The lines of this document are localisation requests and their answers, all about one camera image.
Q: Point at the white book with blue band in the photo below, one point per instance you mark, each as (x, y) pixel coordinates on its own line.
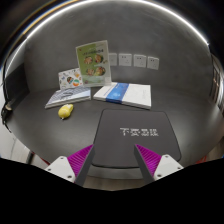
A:
(133, 95)

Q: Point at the dark grey mouse pad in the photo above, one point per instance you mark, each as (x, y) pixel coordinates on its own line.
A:
(115, 133)

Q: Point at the yellow computer mouse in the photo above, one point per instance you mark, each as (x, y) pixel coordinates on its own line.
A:
(65, 111)

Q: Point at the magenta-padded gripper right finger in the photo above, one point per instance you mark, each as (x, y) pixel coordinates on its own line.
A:
(168, 165)

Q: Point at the small colourful printed card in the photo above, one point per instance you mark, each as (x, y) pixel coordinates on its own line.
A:
(68, 79)

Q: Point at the grey patterned book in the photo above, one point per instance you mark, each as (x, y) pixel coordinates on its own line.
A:
(68, 96)

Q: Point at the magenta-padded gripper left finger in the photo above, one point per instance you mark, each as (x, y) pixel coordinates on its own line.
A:
(61, 166)

